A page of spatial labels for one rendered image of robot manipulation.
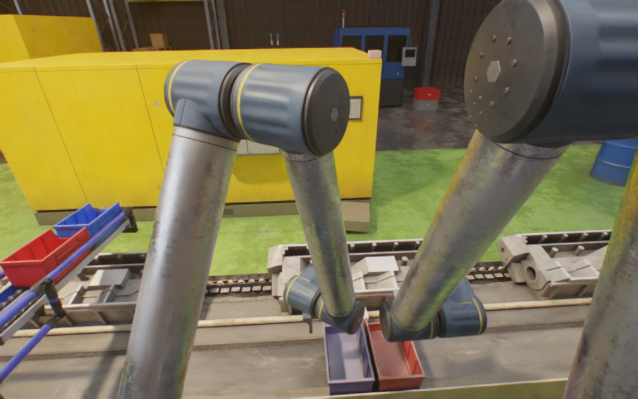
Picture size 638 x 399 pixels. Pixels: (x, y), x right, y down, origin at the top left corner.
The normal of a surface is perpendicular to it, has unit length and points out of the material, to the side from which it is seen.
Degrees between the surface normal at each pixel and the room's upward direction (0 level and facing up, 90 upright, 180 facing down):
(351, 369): 0
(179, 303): 77
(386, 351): 0
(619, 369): 86
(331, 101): 90
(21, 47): 90
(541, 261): 10
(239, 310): 0
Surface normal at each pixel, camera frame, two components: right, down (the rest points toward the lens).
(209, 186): 0.60, 0.21
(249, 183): 0.06, 0.48
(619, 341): -0.94, 0.14
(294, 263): 0.00, -0.78
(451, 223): -0.84, 0.41
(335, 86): 0.84, 0.13
